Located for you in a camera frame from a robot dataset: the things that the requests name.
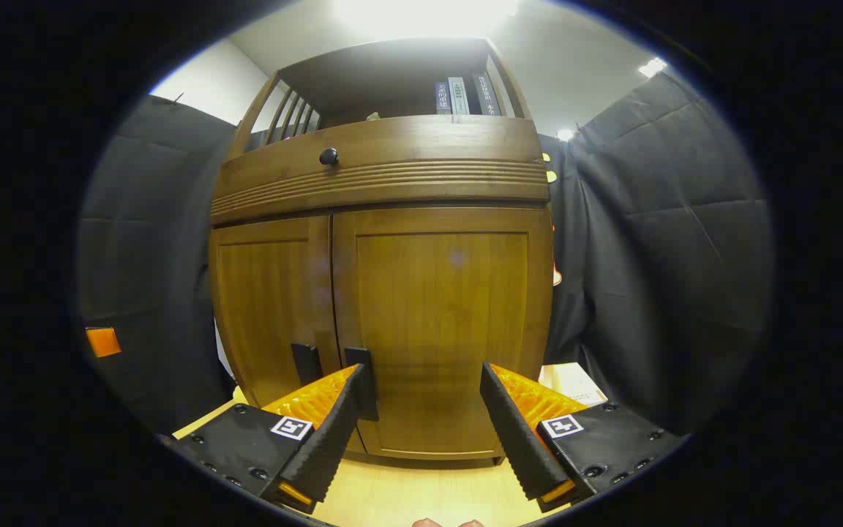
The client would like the wooden double-door shoe cabinet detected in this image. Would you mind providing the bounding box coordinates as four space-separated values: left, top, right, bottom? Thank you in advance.
208 37 555 469

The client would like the black door handle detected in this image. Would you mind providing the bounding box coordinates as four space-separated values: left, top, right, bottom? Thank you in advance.
345 347 380 422
291 343 324 386

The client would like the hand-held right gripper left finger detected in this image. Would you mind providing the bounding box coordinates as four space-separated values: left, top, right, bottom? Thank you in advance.
160 364 380 515

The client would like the large ceiling light panel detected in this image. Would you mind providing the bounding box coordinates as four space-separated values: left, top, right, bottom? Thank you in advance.
334 0 521 39

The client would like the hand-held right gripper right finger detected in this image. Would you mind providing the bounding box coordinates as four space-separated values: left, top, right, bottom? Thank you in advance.
480 362 688 513

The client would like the wooden cabinet drawer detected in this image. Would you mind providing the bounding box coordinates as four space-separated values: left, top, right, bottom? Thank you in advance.
209 115 551 226

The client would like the wooden cabinet door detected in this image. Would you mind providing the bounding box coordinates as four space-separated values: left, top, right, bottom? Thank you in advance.
209 216 342 411
331 207 554 462

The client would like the dark spine book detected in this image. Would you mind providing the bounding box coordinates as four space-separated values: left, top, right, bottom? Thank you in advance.
472 71 502 116

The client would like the black backdrop cloth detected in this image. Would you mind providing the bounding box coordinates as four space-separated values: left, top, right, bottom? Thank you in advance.
78 70 773 436

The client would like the white spine book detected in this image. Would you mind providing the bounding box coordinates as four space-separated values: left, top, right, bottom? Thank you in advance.
448 77 471 116

